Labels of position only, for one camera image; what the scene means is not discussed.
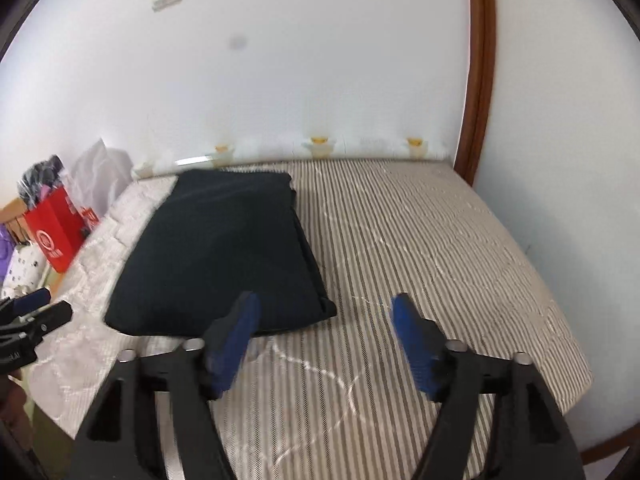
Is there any white plastic bag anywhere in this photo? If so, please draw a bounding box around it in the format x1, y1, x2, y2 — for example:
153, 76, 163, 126
70, 137, 133, 221

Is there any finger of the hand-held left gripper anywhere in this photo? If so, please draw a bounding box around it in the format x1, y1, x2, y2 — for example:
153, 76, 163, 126
12, 287, 52, 313
25, 301, 73, 343

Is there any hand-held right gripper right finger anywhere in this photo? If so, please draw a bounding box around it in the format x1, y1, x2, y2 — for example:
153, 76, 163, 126
390, 292, 586, 480

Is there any white floral cloth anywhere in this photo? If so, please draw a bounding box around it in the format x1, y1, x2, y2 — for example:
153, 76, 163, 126
2, 240, 48, 301

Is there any purple cloth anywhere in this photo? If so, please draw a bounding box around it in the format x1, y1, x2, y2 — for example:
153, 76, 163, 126
0, 225, 16, 286

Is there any brown wooden baseboard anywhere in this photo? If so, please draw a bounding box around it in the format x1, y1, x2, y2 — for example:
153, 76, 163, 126
580, 400, 640, 466

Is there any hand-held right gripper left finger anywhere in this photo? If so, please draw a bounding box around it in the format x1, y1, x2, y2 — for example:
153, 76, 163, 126
70, 290, 263, 480

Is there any red paper bag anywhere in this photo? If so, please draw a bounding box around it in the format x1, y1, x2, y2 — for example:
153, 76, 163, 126
24, 187, 86, 275

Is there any brown wooden trim strip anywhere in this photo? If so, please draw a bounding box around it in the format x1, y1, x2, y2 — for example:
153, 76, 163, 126
452, 0, 496, 186

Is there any duck print roll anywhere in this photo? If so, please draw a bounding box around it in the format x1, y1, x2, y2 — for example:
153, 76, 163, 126
132, 135, 446, 178

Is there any plaid cloth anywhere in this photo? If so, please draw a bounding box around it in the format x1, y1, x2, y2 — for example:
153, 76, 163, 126
17, 156, 66, 208

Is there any striped quilted blanket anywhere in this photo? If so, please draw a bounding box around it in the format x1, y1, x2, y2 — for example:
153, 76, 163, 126
22, 157, 593, 480

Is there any black sweatshirt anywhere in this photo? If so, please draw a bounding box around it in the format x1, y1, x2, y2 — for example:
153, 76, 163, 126
103, 169, 337, 338

